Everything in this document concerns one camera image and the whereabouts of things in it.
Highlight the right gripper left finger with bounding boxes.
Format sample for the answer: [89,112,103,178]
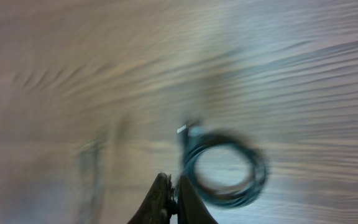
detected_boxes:
[128,172,175,224]

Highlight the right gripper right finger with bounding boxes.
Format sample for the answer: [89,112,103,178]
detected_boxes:
[177,175,218,224]

